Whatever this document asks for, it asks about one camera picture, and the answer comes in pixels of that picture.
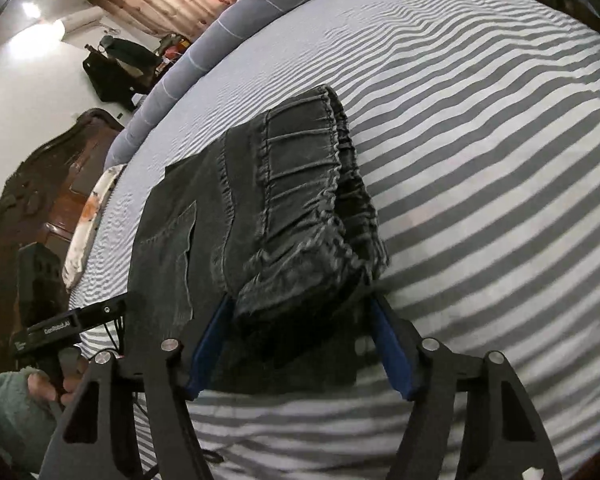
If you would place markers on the black denim pants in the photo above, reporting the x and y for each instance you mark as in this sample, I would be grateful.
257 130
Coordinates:
273 218

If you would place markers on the hanging dark coats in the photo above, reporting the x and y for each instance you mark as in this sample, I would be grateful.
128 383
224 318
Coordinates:
119 69

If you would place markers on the grey white striped bedsheet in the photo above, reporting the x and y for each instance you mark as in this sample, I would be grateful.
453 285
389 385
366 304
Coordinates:
477 126

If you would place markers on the dark wooden headboard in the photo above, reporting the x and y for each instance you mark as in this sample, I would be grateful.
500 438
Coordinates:
42 202

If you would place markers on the floral white pillow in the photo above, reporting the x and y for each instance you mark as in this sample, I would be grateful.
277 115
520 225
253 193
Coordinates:
87 226

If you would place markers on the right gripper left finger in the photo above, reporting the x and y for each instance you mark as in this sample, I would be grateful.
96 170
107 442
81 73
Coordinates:
129 418

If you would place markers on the grey rolled duvet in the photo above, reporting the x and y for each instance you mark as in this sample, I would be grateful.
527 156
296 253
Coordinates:
239 22

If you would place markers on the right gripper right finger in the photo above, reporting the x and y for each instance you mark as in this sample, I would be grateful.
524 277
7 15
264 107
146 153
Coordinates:
503 438

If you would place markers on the green fleece sleeve forearm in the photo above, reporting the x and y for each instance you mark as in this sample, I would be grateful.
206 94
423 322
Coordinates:
27 420

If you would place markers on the white air conditioner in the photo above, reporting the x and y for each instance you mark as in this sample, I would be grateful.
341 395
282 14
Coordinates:
76 20

